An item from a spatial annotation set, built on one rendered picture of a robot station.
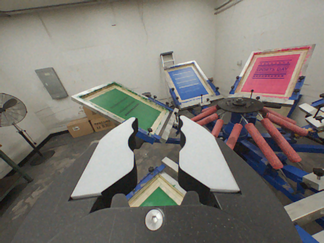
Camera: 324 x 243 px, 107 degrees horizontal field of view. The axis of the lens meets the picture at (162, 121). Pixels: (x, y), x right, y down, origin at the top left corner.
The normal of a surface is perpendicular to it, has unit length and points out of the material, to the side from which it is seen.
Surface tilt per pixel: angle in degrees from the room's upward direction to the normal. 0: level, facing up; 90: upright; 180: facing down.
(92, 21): 90
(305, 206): 16
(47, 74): 90
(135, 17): 90
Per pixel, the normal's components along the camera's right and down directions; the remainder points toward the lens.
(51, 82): 0.23, 0.44
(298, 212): -0.22, -0.95
